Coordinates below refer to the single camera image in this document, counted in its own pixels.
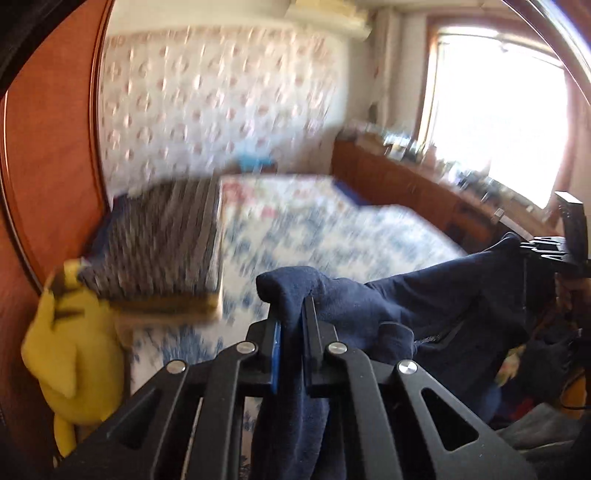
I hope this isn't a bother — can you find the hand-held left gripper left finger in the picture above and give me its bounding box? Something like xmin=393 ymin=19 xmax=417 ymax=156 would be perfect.
xmin=53 ymin=318 xmax=282 ymax=480

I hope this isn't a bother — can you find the pink floral quilt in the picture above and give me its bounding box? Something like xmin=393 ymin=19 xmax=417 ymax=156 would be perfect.
xmin=219 ymin=174 xmax=354 ymax=217

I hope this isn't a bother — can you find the circle-patterned wall curtain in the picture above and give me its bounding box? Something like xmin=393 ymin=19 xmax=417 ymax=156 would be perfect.
xmin=99 ymin=25 xmax=347 ymax=195

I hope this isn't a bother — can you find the wall air conditioner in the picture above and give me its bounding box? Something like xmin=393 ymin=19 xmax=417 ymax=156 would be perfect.
xmin=284 ymin=0 xmax=372 ymax=38

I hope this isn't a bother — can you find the navy printed t-shirt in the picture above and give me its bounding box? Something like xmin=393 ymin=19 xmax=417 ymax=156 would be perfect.
xmin=252 ymin=233 xmax=571 ymax=480

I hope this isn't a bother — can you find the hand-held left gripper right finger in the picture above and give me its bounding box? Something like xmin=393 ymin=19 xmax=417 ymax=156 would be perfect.
xmin=301 ymin=296 xmax=540 ymax=480

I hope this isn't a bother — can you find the dark blue blanket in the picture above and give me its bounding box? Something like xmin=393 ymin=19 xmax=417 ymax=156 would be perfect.
xmin=332 ymin=180 xmax=370 ymax=206

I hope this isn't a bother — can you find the grey cloth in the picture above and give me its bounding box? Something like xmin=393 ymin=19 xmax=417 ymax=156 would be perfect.
xmin=496 ymin=401 xmax=591 ymax=480

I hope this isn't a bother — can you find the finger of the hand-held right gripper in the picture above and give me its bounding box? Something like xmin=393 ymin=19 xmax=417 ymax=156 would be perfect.
xmin=521 ymin=236 xmax=578 ymax=271

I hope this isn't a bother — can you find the wooden slatted wardrobe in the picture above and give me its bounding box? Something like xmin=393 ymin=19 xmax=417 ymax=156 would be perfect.
xmin=0 ymin=0 xmax=116 ymax=462

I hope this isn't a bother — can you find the wooden-framed window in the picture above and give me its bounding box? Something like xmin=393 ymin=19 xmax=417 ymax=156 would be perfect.
xmin=422 ymin=25 xmax=585 ymax=210

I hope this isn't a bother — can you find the yellow plush toy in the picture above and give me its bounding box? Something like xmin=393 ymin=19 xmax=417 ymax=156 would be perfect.
xmin=21 ymin=261 xmax=126 ymax=457

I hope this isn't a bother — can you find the blue floral bed sheet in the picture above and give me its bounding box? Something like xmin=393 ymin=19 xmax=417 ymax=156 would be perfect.
xmin=122 ymin=203 xmax=467 ymax=480

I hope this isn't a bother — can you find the long wooden cabinet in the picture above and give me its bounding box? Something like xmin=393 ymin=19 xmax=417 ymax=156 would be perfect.
xmin=331 ymin=136 xmax=564 ymax=261

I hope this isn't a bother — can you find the blue plastic bag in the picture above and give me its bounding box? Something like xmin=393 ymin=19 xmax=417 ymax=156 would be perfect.
xmin=238 ymin=154 xmax=274 ymax=172

